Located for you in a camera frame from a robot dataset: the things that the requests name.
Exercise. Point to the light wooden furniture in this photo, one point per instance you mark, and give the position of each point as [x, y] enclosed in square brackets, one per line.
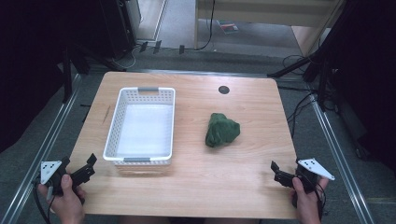
[264, 15]

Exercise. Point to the black tripod stand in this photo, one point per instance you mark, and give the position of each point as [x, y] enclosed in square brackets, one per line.
[314, 65]

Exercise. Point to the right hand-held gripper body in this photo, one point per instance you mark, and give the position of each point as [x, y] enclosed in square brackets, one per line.
[309, 174]

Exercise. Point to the red printed booklet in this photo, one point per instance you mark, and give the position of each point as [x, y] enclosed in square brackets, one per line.
[229, 26]

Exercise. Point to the black round table grommet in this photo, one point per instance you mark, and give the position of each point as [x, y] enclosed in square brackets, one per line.
[223, 90]

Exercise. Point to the white plastic basket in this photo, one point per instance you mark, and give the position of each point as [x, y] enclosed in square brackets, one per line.
[141, 127]

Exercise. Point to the metal floor rail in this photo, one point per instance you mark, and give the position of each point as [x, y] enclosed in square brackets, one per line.
[40, 149]
[339, 155]

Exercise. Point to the black cabinet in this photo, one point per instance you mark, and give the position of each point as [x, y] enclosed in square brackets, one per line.
[118, 25]

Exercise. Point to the green cloth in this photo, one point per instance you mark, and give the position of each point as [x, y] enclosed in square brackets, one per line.
[221, 130]

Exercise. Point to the black plug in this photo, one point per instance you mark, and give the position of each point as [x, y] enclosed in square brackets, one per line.
[143, 46]
[181, 49]

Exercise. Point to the person's right hand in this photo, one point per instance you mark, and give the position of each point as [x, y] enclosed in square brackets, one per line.
[306, 202]

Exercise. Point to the person's left hand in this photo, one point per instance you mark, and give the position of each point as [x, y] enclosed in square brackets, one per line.
[67, 202]

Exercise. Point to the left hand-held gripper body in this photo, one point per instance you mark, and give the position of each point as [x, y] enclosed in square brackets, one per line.
[57, 175]

